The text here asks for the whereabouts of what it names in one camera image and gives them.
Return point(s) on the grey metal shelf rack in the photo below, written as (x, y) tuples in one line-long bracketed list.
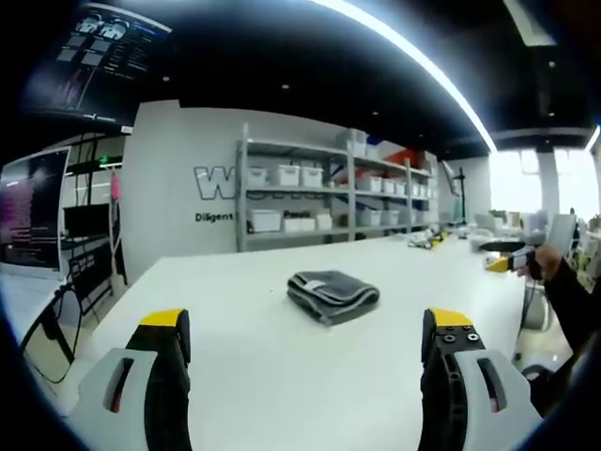
[(347, 188)]

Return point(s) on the group of white storage boxes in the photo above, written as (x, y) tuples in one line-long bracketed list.
[(300, 176)]

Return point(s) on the long ceiling light strip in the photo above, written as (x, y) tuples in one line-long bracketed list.
[(422, 61)]

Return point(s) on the person's right hand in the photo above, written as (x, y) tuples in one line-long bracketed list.
[(548, 260)]

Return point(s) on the pink hanging item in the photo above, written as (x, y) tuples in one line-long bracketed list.
[(115, 188)]

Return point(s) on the desk monitor screen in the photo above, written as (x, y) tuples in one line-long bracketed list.
[(30, 211)]

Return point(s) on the small clutter of tools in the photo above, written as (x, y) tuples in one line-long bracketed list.
[(425, 240)]

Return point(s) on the grey towel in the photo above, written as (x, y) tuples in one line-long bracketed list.
[(331, 293)]

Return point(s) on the black tripod stand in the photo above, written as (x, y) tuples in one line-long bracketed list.
[(462, 197)]

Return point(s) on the white chair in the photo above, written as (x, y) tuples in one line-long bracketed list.
[(537, 307)]

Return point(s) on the black low rack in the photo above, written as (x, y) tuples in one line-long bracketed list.
[(91, 263)]

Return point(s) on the large hanging monitor screen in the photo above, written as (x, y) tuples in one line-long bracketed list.
[(101, 61)]

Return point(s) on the black frame chair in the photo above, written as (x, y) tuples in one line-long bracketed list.
[(51, 338)]

